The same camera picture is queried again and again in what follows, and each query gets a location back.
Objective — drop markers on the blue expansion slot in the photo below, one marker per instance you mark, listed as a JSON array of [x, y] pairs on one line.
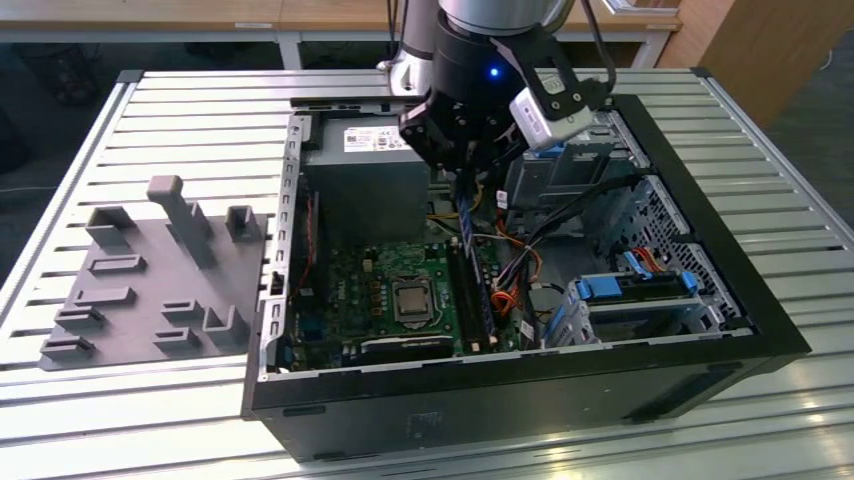
[[314, 330]]

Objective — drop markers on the grey power supply unit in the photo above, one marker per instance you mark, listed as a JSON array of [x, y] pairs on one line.
[[360, 200]]

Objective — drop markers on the white framed wooden desk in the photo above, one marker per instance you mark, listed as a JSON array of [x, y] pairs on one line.
[[200, 15]]

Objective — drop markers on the green motherboard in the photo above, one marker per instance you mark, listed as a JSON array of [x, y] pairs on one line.
[[347, 280]]

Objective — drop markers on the wooden cabinet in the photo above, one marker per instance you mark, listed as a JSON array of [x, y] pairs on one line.
[[767, 50]]

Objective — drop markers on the silver CPU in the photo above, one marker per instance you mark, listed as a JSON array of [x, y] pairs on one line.
[[414, 300]]

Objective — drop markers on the grey round speaker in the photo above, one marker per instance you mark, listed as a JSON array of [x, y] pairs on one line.
[[549, 300]]

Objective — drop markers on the hard disk in blue carrier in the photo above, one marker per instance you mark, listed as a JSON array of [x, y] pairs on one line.
[[601, 290]]

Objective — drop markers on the black case rim latch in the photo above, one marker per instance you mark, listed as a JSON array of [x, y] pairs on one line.
[[275, 282]]

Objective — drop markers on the black graphics card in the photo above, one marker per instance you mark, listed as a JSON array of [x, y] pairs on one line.
[[407, 347]]

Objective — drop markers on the black open PC case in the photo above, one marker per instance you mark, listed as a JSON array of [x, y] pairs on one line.
[[467, 415]]

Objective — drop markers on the grey parts rack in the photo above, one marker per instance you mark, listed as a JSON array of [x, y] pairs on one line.
[[134, 320]]

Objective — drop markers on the black camera bracket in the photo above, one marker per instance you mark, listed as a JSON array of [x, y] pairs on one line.
[[523, 67]]

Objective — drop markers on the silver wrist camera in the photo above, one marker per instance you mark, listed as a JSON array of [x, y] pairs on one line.
[[547, 120]]

